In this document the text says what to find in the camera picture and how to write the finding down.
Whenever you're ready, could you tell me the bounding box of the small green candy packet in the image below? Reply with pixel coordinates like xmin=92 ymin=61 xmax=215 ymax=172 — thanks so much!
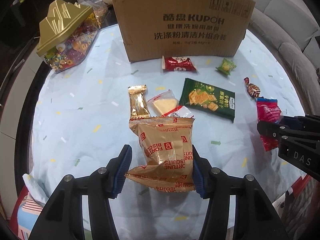
xmin=216 ymin=58 xmax=236 ymax=76

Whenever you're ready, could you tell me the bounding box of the red candy bag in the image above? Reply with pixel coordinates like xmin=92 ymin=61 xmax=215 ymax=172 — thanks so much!
xmin=257 ymin=98 xmax=281 ymax=152

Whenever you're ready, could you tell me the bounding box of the gold fortune biscuits packet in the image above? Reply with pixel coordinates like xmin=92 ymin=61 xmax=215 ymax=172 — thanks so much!
xmin=125 ymin=117 xmax=195 ymax=193

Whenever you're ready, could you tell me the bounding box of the light blue tablecloth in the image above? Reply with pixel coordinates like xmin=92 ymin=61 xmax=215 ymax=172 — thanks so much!
xmin=22 ymin=23 xmax=307 ymax=240

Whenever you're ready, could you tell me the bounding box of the dark green cracker packet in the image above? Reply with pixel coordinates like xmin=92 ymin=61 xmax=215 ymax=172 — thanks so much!
xmin=179 ymin=78 xmax=235 ymax=122

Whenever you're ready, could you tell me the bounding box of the red white snack packet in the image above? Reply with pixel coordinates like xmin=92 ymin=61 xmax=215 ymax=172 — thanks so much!
xmin=162 ymin=56 xmax=197 ymax=72

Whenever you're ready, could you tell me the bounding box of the twisted foil wrapped candy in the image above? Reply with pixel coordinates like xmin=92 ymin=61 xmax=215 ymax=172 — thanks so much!
xmin=244 ymin=77 xmax=260 ymax=98

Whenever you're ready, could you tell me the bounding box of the gold lid candy jar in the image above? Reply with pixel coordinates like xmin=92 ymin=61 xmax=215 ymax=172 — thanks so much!
xmin=37 ymin=0 xmax=100 ymax=73

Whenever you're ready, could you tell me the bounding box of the clear packet white snack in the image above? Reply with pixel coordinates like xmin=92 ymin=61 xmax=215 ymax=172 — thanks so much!
xmin=147 ymin=90 xmax=194 ymax=118

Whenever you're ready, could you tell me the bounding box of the brown cardboard box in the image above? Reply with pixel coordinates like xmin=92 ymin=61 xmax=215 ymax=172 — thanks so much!
xmin=112 ymin=0 xmax=255 ymax=62

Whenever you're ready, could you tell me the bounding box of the clear plastic bag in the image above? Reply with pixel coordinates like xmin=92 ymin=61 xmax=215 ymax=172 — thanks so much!
xmin=77 ymin=0 xmax=113 ymax=27

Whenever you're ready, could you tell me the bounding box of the gold foil snack bar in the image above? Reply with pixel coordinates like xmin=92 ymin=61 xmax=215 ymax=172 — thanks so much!
xmin=127 ymin=85 xmax=150 ymax=119

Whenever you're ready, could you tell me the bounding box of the grey curved sofa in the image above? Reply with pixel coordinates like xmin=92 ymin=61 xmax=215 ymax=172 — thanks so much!
xmin=249 ymin=0 xmax=319 ymax=115

